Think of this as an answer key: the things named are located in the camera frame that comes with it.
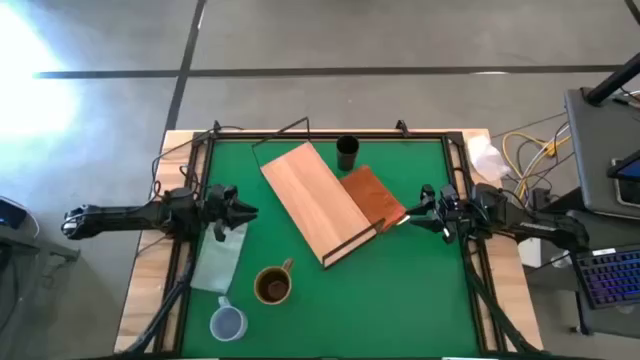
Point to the light wooden board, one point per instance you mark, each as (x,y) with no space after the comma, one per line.
(310,195)

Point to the white paper sheet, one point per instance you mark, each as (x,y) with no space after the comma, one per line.
(530,252)

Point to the translucent grey plastic cup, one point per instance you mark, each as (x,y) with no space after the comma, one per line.
(228,324)

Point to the black aluminium table frame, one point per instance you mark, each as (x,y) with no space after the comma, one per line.
(452,137)

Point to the backlit black keyboard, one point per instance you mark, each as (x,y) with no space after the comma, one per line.
(610,275)

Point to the crumpled white plastic bag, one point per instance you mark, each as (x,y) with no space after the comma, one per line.
(485,157)

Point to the green table mat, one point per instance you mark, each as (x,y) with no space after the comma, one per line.
(390,300)

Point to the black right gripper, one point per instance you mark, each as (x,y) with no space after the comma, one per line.
(442,207)

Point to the tablet with blue screen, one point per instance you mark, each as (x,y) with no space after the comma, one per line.
(627,172)

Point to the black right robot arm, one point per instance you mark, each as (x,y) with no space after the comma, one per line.
(525,225)

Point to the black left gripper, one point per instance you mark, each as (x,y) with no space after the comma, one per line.
(222,205)

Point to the black cup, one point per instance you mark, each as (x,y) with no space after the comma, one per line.
(347,152)

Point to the black pole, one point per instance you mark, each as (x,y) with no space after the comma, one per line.
(612,82)

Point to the dark device with blue screen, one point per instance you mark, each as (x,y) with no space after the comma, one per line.
(10,214)

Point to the brown ceramic mug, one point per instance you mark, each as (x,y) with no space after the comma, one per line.
(272,287)

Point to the pale green cloth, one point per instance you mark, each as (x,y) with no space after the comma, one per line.
(217,265)

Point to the black power adapter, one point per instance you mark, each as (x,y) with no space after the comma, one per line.
(541,197)

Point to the clear plastic bottle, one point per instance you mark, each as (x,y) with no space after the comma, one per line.
(561,259)

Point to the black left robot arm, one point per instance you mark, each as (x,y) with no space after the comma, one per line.
(130,216)

